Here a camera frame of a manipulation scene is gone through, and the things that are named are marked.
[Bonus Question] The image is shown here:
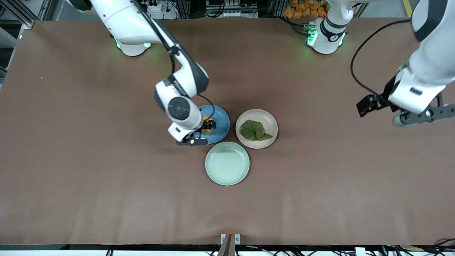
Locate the aluminium frame profile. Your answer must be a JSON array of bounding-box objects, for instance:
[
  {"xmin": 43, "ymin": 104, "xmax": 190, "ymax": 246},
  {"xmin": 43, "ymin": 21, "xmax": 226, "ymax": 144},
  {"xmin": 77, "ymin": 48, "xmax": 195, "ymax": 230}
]
[{"xmin": 0, "ymin": 0, "xmax": 59, "ymax": 30}]

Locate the yellow lemon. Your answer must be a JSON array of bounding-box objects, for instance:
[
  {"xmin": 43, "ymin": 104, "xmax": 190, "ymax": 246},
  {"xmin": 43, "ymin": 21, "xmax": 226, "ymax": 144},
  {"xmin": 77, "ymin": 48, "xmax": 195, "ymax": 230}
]
[{"xmin": 202, "ymin": 115, "xmax": 214, "ymax": 135}]

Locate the pile of orange fruit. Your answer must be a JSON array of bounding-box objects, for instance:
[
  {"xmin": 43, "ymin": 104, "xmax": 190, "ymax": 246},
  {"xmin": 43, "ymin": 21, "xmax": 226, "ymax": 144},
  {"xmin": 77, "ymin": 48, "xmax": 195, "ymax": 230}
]
[{"xmin": 283, "ymin": 0, "xmax": 328, "ymax": 19}]

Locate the blue round plate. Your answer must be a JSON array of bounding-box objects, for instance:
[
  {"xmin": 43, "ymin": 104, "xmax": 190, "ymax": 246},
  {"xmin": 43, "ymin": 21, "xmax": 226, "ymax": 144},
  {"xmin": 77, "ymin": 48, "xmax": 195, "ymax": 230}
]
[{"xmin": 194, "ymin": 105, "xmax": 230, "ymax": 144}]

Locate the mint green round plate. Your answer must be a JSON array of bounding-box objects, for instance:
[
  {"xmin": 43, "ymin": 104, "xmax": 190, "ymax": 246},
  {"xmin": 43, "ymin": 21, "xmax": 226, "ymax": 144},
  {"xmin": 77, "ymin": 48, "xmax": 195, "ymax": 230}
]
[{"xmin": 205, "ymin": 142, "xmax": 250, "ymax": 186}]

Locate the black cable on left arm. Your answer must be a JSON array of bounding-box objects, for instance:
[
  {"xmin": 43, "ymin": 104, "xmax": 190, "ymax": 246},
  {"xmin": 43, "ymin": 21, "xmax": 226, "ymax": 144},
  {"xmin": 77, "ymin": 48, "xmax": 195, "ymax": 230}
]
[{"xmin": 350, "ymin": 19, "xmax": 413, "ymax": 97}]

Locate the green lettuce leaf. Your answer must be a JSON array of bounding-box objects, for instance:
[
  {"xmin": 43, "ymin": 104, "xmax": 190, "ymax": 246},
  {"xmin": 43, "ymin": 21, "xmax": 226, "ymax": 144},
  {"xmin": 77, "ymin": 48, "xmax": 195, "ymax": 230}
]
[{"xmin": 240, "ymin": 120, "xmax": 273, "ymax": 141}]

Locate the white power strip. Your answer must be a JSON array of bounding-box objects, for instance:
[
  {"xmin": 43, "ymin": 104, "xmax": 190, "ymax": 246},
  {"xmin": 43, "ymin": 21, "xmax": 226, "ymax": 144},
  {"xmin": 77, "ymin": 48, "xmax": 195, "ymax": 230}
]
[{"xmin": 146, "ymin": 0, "xmax": 168, "ymax": 19}]

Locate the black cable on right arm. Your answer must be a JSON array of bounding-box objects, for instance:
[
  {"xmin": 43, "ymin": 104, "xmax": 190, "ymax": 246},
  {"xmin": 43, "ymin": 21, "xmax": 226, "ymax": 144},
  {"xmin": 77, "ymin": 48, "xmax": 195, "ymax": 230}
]
[{"xmin": 133, "ymin": 0, "xmax": 216, "ymax": 119}]

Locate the small green-lit control box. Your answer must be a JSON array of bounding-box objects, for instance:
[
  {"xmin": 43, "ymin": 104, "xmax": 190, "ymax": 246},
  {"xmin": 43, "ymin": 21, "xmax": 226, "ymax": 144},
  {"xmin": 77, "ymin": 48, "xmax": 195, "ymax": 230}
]
[{"xmin": 303, "ymin": 23, "xmax": 317, "ymax": 46}]

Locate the metal bracket at table edge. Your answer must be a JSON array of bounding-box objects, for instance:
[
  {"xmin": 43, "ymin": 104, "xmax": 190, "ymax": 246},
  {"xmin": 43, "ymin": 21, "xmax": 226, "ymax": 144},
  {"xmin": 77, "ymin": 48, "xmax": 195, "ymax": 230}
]
[{"xmin": 218, "ymin": 234, "xmax": 241, "ymax": 256}]

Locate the beige round plate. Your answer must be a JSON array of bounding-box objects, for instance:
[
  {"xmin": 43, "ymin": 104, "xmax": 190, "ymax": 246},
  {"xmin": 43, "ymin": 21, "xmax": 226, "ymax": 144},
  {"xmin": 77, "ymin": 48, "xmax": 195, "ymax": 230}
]
[{"xmin": 235, "ymin": 109, "xmax": 278, "ymax": 149}]

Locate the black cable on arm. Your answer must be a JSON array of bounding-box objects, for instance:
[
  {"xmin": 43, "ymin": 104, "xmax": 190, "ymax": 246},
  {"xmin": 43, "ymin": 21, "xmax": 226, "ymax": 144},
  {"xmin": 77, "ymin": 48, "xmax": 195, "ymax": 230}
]
[
  {"xmin": 133, "ymin": 0, "xmax": 216, "ymax": 119},
  {"xmin": 350, "ymin": 19, "xmax": 413, "ymax": 97}
]

